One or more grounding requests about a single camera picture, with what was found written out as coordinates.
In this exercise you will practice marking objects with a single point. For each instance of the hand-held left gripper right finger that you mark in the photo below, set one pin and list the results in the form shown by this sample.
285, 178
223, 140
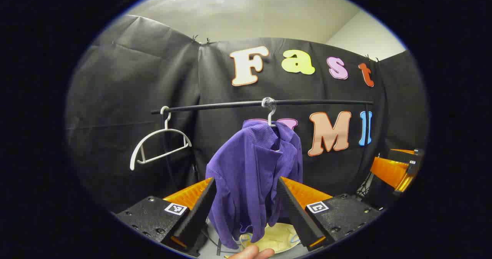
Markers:
296, 213

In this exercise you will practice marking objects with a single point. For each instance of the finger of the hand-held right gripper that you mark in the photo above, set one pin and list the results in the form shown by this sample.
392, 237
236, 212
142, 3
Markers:
413, 151
390, 172

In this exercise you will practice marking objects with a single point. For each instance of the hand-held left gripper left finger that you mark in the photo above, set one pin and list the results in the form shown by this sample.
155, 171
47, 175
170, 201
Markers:
200, 213

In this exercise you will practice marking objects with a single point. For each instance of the cream laundry hamper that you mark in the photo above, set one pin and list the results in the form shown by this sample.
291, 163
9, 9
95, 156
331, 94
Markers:
276, 238

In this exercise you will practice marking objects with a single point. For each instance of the purple ribbed garment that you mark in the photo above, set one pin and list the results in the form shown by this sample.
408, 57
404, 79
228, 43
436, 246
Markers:
246, 174

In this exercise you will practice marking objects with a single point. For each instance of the white plastic hanger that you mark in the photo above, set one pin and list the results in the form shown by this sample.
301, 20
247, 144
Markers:
271, 118
166, 123

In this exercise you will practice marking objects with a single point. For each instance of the black clothes rack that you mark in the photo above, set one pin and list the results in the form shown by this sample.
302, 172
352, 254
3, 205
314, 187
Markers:
230, 105

